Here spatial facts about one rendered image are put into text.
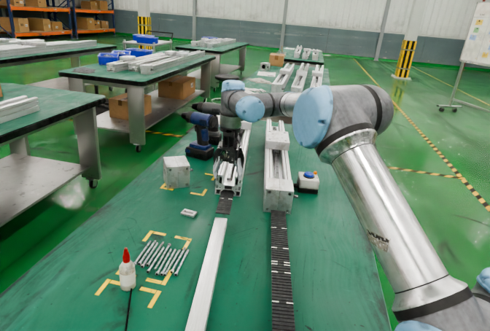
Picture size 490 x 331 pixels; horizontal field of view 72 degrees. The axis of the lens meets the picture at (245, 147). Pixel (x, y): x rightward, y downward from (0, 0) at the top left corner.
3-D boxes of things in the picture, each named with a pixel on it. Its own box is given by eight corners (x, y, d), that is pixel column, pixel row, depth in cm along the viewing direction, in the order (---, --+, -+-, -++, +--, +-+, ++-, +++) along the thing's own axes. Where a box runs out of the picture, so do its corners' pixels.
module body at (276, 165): (289, 201, 130) (292, 182, 127) (263, 199, 130) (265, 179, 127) (281, 134, 204) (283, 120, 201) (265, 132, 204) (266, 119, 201)
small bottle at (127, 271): (121, 281, 86) (119, 243, 82) (136, 280, 87) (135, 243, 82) (119, 292, 83) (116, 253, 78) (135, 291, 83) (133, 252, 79)
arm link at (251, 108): (277, 97, 99) (259, 88, 108) (243, 99, 94) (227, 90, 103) (274, 122, 102) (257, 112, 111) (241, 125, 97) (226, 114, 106)
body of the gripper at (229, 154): (215, 163, 114) (216, 130, 109) (219, 154, 122) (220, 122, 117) (238, 165, 113) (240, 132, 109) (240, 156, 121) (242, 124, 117)
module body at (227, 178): (240, 197, 130) (241, 177, 127) (214, 194, 131) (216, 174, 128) (250, 130, 205) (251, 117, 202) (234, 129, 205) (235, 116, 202)
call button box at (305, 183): (317, 195, 137) (319, 181, 134) (293, 192, 137) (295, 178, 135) (315, 185, 144) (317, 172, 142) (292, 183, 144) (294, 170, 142)
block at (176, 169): (195, 186, 135) (196, 165, 132) (166, 189, 131) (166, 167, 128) (190, 175, 144) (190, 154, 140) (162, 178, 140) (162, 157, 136)
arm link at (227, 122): (221, 110, 116) (245, 112, 115) (220, 122, 117) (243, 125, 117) (218, 116, 109) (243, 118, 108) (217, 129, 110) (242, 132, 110)
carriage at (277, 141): (287, 156, 157) (289, 142, 155) (264, 154, 158) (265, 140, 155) (286, 143, 172) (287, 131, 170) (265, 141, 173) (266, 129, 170)
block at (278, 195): (297, 215, 121) (300, 192, 118) (262, 211, 122) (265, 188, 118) (295, 202, 130) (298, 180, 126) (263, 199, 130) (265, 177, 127)
